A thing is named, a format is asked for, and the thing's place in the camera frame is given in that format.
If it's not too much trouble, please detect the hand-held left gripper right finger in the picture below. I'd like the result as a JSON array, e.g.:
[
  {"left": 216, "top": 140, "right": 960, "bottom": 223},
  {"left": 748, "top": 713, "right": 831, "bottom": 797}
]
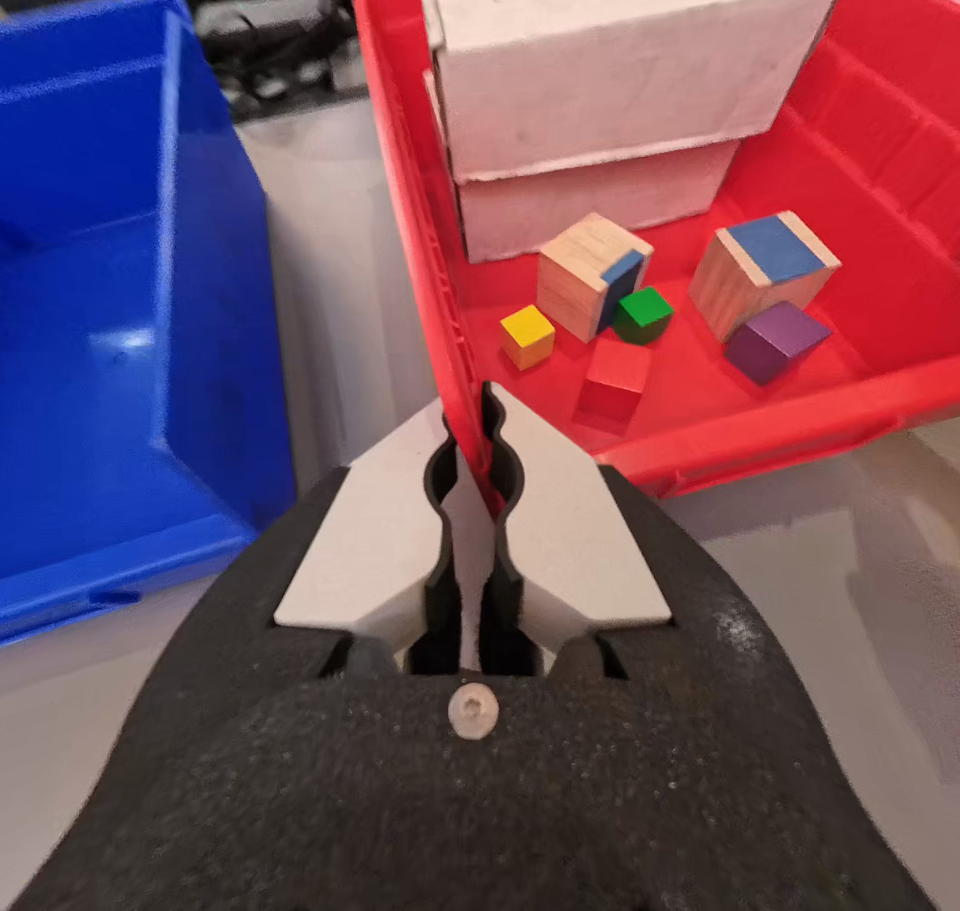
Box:
[{"left": 478, "top": 380, "right": 672, "bottom": 677}]

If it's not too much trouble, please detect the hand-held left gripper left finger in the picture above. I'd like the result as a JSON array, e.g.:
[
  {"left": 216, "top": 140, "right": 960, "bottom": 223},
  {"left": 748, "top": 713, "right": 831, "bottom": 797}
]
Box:
[{"left": 272, "top": 398, "right": 462, "bottom": 675}]

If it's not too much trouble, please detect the red plastic bin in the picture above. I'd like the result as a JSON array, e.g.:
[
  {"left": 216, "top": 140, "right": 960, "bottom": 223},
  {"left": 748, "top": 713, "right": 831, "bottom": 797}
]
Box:
[{"left": 347, "top": 0, "right": 960, "bottom": 522}]

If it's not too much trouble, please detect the white cardboard box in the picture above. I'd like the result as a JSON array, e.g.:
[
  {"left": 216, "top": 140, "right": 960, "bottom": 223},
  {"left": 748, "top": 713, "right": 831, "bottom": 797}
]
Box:
[
  {"left": 422, "top": 69, "right": 745, "bottom": 266},
  {"left": 411, "top": 0, "right": 850, "bottom": 185}
]

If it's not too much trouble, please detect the grey desk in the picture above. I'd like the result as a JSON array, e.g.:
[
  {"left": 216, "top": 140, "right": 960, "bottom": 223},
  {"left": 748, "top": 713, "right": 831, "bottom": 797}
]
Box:
[{"left": 0, "top": 93, "right": 960, "bottom": 911}]

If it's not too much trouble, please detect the small red wooden cube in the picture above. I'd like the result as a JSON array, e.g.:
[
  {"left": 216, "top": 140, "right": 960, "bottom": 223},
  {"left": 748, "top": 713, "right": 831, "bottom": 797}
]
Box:
[{"left": 576, "top": 340, "right": 653, "bottom": 424}]

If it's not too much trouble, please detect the small yellow wooden cube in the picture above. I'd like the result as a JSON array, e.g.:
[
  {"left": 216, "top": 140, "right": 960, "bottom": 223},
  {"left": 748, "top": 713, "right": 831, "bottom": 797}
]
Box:
[{"left": 499, "top": 304, "right": 558, "bottom": 371}]

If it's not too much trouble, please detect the small green wooden cube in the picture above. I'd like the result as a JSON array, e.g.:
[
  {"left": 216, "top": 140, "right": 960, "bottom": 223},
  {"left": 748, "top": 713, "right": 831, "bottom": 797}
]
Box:
[{"left": 612, "top": 285, "right": 675, "bottom": 347}]

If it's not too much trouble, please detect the wooden cube blue side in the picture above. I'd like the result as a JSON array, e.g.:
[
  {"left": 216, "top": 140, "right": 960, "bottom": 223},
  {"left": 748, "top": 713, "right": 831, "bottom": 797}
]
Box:
[{"left": 535, "top": 210, "right": 656, "bottom": 344}]

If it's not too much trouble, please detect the small purple wooden cube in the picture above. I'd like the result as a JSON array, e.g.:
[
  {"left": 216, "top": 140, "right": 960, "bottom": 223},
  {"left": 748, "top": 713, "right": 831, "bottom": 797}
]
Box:
[{"left": 723, "top": 300, "right": 833, "bottom": 388}]

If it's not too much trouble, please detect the wooden cube blue stripe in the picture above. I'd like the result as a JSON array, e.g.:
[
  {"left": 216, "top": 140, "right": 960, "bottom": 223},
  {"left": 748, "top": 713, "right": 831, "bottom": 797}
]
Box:
[{"left": 687, "top": 209, "right": 843, "bottom": 344}]

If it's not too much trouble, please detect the large blue plastic bin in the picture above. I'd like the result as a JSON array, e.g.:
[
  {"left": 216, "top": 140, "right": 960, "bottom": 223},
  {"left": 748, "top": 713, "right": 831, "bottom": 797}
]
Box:
[{"left": 0, "top": 0, "right": 299, "bottom": 647}]

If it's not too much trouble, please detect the tangle of black cables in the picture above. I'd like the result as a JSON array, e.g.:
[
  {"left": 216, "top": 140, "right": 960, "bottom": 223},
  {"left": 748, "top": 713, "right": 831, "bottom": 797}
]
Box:
[{"left": 191, "top": 0, "right": 355, "bottom": 122}]

